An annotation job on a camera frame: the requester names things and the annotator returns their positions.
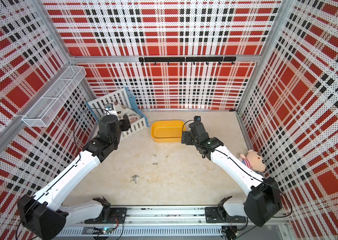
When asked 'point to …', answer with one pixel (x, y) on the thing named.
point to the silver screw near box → (155, 155)
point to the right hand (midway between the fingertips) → (191, 135)
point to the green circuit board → (105, 230)
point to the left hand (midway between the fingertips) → (123, 117)
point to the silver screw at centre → (167, 156)
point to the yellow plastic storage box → (166, 131)
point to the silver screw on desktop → (155, 163)
